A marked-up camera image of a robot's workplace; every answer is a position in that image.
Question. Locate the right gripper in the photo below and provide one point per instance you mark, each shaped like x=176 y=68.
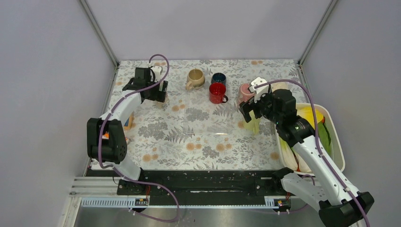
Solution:
x=247 y=107

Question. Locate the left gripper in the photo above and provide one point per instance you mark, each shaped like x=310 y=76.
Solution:
x=158 y=95

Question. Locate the pink ghost mug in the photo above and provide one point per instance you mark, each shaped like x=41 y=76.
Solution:
x=244 y=94

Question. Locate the light green mug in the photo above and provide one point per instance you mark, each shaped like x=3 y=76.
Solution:
x=253 y=124

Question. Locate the red mug black handle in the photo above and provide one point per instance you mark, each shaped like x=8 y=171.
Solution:
x=217 y=93

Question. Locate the blue ribbed mug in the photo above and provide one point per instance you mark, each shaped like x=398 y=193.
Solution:
x=219 y=78

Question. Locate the beige round mug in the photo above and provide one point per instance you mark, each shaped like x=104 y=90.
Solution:
x=195 y=80

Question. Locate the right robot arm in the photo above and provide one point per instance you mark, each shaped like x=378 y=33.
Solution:
x=338 y=202

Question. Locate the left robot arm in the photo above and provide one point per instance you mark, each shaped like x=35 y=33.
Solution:
x=106 y=141

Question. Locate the clear plastic tray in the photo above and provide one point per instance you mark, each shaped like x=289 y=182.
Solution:
x=201 y=116

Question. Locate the floral tablecloth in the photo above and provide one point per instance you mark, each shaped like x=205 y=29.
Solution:
x=157 y=141

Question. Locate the yellow sponge blue label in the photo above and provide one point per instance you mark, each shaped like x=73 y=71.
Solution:
x=129 y=123

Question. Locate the toy yellow vegetable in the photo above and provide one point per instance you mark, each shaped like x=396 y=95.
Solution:
x=306 y=113

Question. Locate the toy white leek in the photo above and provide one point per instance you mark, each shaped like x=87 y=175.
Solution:
x=292 y=159

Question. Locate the orange small package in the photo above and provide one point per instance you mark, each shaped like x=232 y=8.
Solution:
x=105 y=136

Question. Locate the toy green bok choy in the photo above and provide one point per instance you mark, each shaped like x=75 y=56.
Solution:
x=324 y=137

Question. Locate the white plastic basket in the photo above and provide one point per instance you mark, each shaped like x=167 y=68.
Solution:
x=336 y=149

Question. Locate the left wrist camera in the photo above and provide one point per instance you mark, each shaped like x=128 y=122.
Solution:
x=155 y=72

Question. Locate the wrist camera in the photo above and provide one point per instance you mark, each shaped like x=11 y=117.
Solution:
x=155 y=72
x=259 y=87

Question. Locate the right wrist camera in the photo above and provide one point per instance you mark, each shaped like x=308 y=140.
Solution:
x=259 y=87

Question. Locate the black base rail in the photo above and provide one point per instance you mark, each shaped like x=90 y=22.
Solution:
x=200 y=187

